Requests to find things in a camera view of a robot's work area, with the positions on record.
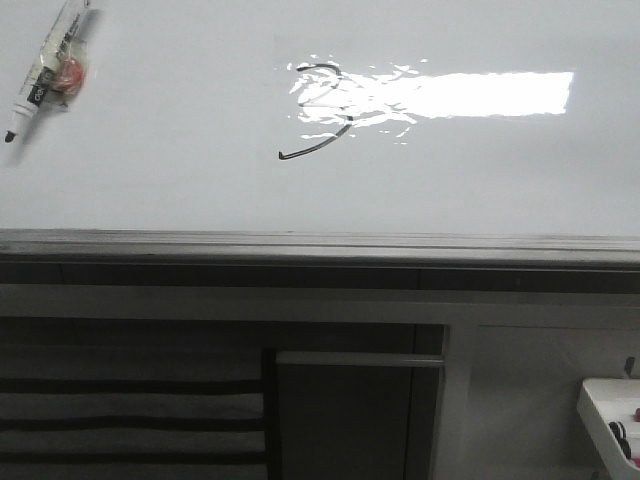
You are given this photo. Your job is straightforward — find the white whiteboard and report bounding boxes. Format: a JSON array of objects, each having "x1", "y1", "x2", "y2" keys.
[{"x1": 1, "y1": 1, "x2": 639, "y2": 236}]

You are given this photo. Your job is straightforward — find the black white round item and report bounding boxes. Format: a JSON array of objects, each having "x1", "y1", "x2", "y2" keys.
[{"x1": 608, "y1": 421, "x2": 631, "y2": 459}]

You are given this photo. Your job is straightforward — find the dark cabinet panel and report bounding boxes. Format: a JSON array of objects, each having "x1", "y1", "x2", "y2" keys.
[{"x1": 276, "y1": 352, "x2": 442, "y2": 479}]

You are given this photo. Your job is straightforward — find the white tray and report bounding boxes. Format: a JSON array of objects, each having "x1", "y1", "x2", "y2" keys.
[{"x1": 577, "y1": 378, "x2": 639, "y2": 479}]

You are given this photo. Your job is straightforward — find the striped grey black slats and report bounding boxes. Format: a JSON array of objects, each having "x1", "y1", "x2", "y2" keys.
[{"x1": 1, "y1": 345, "x2": 280, "y2": 479}]

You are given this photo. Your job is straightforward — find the whiteboard marker taped wrap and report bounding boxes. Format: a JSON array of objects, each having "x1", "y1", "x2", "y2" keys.
[{"x1": 5, "y1": 1, "x2": 91, "y2": 144}]

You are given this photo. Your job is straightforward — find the dark whiteboard frame rail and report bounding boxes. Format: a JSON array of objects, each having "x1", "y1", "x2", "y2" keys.
[{"x1": 1, "y1": 229, "x2": 639, "y2": 294}]

